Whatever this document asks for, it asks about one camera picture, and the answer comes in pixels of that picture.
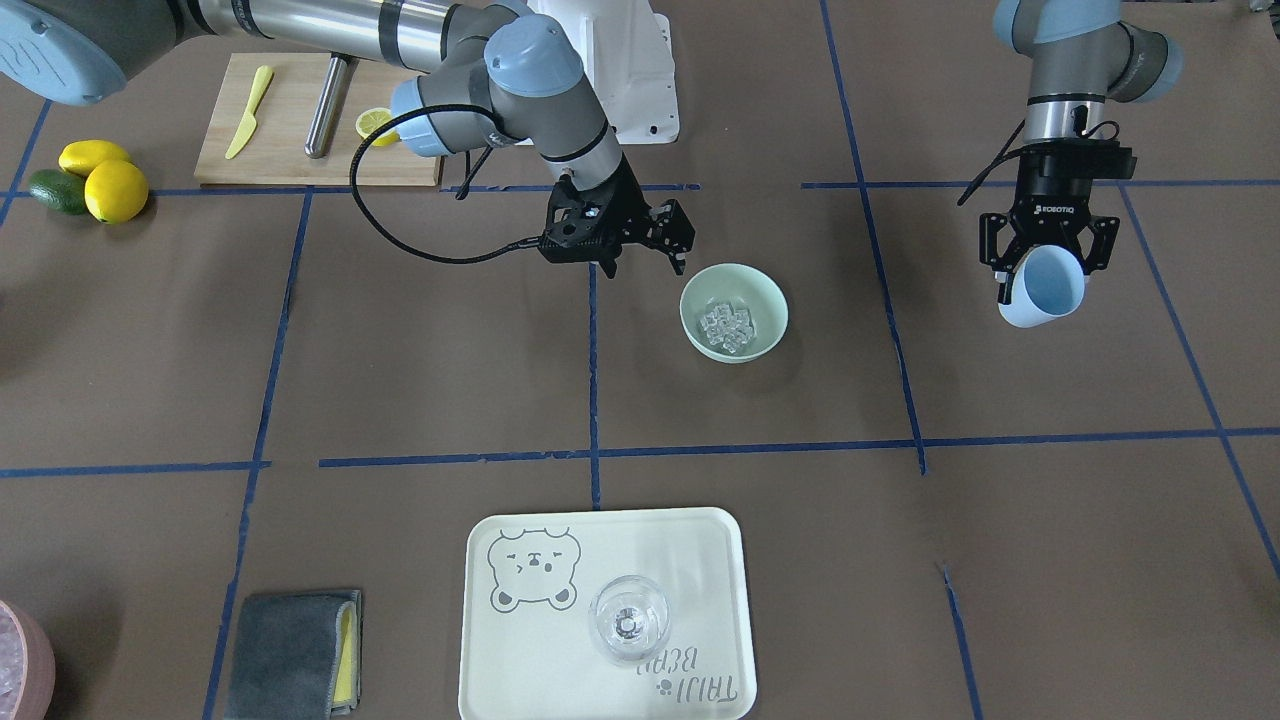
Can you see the yellow plastic knife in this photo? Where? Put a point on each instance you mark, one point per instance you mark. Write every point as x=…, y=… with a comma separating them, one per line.
x=248, y=122

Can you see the yellow lemon lower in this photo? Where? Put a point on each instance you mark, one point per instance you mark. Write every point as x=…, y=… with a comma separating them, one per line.
x=116, y=191

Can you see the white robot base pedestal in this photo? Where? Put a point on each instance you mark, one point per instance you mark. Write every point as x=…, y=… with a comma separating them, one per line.
x=627, y=54

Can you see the mint green bowl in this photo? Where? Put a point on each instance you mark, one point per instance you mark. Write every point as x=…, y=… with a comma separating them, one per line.
x=734, y=282

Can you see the wooden cutting board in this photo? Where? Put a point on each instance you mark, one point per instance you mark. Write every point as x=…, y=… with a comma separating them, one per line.
x=275, y=154

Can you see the clear wine glass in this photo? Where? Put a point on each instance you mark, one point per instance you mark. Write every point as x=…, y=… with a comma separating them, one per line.
x=629, y=620

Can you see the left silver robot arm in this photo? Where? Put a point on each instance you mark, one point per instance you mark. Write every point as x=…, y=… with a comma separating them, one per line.
x=1083, y=55

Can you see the half lemon slice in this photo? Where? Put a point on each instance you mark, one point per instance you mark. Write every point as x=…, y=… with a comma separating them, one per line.
x=376, y=129

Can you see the light blue cup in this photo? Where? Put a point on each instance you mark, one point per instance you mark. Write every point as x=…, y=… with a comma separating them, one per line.
x=1047, y=284

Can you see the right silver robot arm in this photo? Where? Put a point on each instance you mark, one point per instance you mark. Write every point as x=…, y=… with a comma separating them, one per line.
x=577, y=80

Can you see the yellow lemon upper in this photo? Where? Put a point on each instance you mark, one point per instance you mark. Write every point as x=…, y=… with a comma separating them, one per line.
x=80, y=158

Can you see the cream bear tray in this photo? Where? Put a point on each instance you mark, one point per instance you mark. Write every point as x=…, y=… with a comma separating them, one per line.
x=526, y=651

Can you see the yellow lemon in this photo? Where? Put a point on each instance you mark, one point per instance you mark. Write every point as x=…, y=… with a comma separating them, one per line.
x=116, y=191
x=80, y=158

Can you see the pink bowl with ice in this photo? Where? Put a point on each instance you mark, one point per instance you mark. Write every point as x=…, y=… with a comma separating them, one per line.
x=28, y=666

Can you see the green lime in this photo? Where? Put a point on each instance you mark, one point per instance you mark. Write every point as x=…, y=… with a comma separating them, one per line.
x=59, y=191

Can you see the steel rod with black tip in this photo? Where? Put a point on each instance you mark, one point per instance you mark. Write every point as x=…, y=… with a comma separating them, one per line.
x=332, y=96

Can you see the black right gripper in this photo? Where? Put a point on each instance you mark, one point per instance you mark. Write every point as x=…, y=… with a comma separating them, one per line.
x=631, y=212

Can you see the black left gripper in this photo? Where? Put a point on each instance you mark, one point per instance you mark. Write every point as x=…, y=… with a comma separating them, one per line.
x=1047, y=205

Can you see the clear ice cubes in cup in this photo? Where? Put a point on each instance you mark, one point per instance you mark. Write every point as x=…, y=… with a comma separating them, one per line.
x=727, y=327

